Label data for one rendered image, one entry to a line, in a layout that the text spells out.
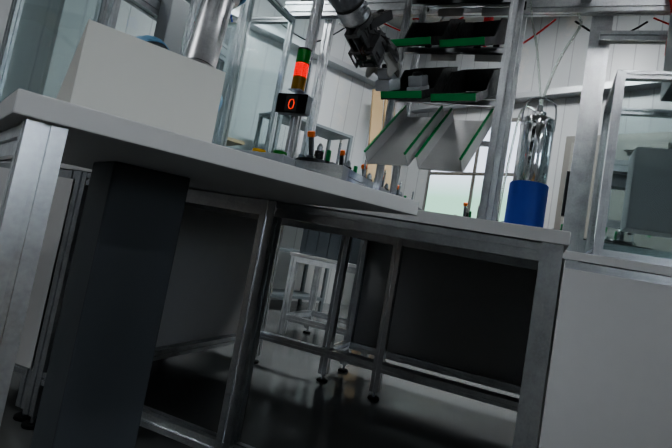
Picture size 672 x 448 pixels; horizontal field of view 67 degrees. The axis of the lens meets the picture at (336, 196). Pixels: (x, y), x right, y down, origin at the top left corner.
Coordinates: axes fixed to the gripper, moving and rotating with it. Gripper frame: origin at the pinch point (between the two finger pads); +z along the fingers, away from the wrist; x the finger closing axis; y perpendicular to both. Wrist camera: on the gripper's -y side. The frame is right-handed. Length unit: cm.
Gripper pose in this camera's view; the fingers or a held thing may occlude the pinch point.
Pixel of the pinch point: (388, 71)
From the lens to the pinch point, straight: 142.9
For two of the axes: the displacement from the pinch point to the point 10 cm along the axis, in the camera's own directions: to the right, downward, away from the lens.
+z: 4.2, 5.4, 7.3
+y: -3.8, 8.3, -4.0
